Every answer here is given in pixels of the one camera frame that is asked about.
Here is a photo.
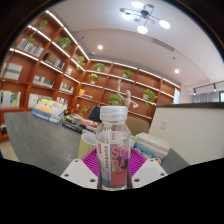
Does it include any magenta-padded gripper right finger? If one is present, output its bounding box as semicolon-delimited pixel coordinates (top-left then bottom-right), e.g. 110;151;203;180
129;148;168;190

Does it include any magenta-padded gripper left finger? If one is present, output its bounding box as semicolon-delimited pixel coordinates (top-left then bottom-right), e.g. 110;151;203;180
60;148;101;190

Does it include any clear plastic drink bottle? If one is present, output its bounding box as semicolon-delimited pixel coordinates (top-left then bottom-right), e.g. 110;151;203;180
95;105;133;191

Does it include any yellow striped white mug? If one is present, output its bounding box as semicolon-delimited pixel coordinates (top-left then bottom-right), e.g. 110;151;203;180
77;132;98;160

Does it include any tan upholstered chair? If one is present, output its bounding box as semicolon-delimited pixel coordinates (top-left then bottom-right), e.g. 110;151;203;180
124;115;150;137

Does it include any stack of dark books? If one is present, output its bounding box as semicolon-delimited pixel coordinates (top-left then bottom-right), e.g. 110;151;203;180
61;113;100;134

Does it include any dark blue chair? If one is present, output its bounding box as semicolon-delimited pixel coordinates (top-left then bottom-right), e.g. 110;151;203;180
88;105;103;124

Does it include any stack of colourful books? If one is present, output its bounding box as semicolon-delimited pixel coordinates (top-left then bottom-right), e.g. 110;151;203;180
31;98;68;124

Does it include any wooden artist mannequin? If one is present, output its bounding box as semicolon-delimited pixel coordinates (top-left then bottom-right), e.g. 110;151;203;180
116;78;139;110

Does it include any grey curtain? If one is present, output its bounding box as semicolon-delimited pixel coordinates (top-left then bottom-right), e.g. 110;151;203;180
192;91;221;104

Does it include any wooden shelf unit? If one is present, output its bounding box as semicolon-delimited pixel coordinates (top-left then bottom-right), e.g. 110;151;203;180
0;9;183;144

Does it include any branched ceiling lamp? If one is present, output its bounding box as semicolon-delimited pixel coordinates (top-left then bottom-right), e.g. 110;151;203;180
119;1;172;35

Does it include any black track light rail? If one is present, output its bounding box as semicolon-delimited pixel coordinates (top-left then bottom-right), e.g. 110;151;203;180
192;80;224;96

